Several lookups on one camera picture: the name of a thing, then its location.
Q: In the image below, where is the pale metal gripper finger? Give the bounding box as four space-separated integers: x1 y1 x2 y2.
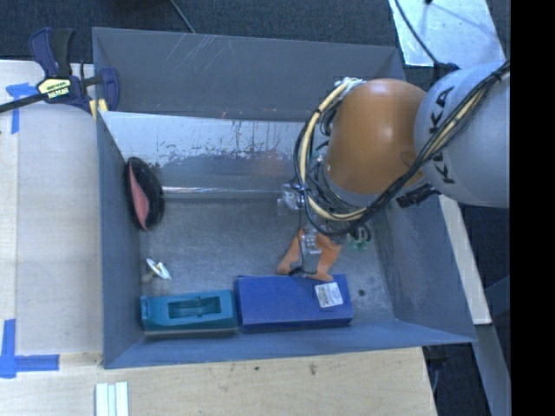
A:
297 227 323 275

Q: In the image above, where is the orange soft object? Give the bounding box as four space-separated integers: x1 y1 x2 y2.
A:
276 227 344 283

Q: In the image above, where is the grey metal bin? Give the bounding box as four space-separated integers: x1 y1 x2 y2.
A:
90 26 479 370

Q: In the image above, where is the blue box with white label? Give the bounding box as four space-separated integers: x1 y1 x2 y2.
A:
233 273 355 335

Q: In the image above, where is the black and red oval object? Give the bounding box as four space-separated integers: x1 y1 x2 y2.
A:
124 155 167 233

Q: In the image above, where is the small white and yellow object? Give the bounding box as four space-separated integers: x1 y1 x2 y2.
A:
140 257 173 285

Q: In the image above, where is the teal block with slot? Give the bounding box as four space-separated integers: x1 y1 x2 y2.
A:
139 289 239 336

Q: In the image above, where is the pale wood board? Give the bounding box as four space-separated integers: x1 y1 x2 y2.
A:
15 101 105 356

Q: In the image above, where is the black cylinder on white bracket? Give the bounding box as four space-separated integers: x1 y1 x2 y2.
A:
395 183 441 210

